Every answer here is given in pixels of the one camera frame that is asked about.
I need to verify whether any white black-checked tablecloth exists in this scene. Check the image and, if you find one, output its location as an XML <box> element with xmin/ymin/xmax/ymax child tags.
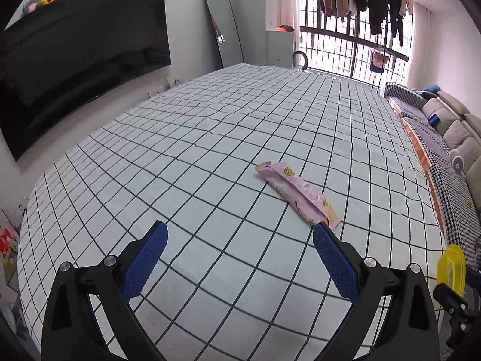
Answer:
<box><xmin>17</xmin><ymin>63</ymin><xmax>448</xmax><ymax>361</ymax></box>

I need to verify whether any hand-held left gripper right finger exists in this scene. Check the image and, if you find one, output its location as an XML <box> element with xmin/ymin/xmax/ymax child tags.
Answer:
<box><xmin>312</xmin><ymin>222</ymin><xmax>440</xmax><ymax>361</ymax></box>

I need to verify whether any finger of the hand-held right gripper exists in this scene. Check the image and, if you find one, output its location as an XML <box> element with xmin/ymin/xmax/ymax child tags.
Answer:
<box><xmin>433</xmin><ymin>282</ymin><xmax>470</xmax><ymax>314</ymax></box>

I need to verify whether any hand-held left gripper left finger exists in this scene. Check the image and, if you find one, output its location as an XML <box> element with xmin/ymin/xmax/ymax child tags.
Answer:
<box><xmin>41</xmin><ymin>220</ymin><xmax>170</xmax><ymax>361</ymax></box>

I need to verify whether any yellow plastic ring container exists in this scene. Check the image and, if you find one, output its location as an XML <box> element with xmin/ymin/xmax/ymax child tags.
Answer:
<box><xmin>436</xmin><ymin>244</ymin><xmax>467</xmax><ymax>296</ymax></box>

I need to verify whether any colourful toy box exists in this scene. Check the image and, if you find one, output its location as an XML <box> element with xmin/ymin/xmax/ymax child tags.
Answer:
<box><xmin>0</xmin><ymin>226</ymin><xmax>19</xmax><ymax>271</ymax></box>

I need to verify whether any black wall television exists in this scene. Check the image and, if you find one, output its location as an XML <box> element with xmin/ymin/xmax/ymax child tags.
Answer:
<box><xmin>0</xmin><ymin>0</ymin><xmax>173</xmax><ymax>162</ymax></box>

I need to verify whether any row of hanging clothes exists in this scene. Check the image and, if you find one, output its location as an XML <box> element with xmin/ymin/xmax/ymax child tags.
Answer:
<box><xmin>321</xmin><ymin>0</ymin><xmax>415</xmax><ymax>48</ymax></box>

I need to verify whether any small white fan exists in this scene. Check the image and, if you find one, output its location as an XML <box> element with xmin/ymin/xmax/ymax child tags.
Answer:
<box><xmin>450</xmin><ymin>149</ymin><xmax>466</xmax><ymax>174</ymax></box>

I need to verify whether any black window grille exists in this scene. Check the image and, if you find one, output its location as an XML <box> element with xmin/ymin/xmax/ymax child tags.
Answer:
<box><xmin>297</xmin><ymin>0</ymin><xmax>412</xmax><ymax>83</ymax></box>

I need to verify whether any houndstooth sofa cover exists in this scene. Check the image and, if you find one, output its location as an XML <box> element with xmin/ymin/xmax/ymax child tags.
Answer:
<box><xmin>384</xmin><ymin>82</ymin><xmax>481</xmax><ymax>256</ymax></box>

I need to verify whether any white curtain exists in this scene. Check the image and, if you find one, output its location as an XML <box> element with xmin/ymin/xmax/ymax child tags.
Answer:
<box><xmin>408</xmin><ymin>2</ymin><xmax>433</xmax><ymax>91</ymax></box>

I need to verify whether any pink snack wrapper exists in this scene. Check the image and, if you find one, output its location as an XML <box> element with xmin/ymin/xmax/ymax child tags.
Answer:
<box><xmin>256</xmin><ymin>161</ymin><xmax>342</xmax><ymax>230</ymax></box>

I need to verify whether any black drying rack stand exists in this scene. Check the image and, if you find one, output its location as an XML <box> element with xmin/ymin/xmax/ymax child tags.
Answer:
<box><xmin>369</xmin><ymin>45</ymin><xmax>397</xmax><ymax>91</ymax></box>

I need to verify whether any grey fabric sofa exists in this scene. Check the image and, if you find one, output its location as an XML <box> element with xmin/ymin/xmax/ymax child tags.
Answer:
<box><xmin>383</xmin><ymin>81</ymin><xmax>481</xmax><ymax>264</ymax></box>

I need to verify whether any leaning standing mirror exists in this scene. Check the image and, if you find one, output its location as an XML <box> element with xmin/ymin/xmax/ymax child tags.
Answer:
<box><xmin>204</xmin><ymin>0</ymin><xmax>245</xmax><ymax>69</ymax></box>

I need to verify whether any grey cabinet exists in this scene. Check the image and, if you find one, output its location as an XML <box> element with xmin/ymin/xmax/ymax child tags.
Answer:
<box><xmin>265</xmin><ymin>30</ymin><xmax>296</xmax><ymax>69</ymax></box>

